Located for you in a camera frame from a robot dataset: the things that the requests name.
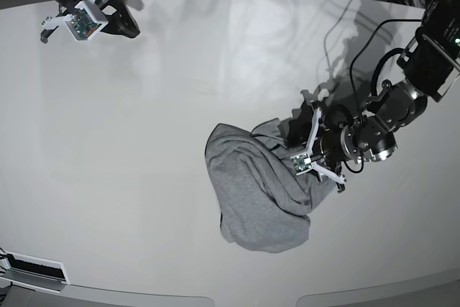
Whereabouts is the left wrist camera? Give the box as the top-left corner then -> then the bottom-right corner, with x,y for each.
289,154 -> 348,193

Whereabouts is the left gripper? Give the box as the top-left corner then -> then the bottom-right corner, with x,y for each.
286,101 -> 344,178

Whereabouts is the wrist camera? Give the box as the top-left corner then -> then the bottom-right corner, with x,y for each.
289,154 -> 348,193
40,1 -> 109,44

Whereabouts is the white cable slot panel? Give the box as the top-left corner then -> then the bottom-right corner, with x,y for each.
1,249 -> 70,294

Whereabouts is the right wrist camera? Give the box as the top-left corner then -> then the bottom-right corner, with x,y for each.
40,1 -> 109,44

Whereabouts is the grey t-shirt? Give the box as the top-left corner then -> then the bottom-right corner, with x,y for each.
205,119 -> 336,253

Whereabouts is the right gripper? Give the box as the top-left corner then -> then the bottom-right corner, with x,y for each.
77,0 -> 139,38

